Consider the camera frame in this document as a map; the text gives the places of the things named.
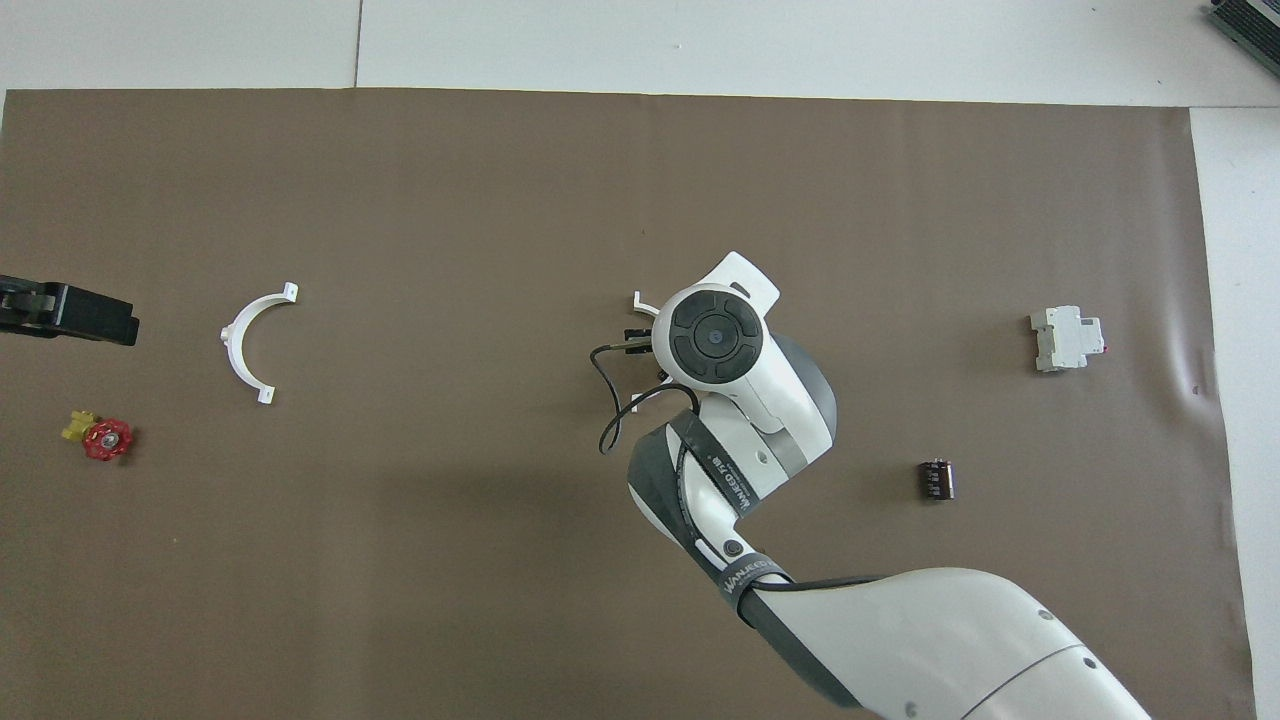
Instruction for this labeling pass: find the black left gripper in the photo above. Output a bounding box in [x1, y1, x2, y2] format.
[0, 276, 139, 347]

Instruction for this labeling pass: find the brass valve with red handwheel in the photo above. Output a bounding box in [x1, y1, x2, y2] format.
[62, 409, 135, 462]

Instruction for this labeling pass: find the brown paper table mat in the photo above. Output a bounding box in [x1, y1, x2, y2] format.
[0, 88, 1259, 720]

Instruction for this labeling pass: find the white circuit breaker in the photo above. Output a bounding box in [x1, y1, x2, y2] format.
[1030, 305, 1107, 374]

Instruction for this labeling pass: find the dark ribbed electronic device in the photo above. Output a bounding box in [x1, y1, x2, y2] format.
[1204, 0, 1280, 73]

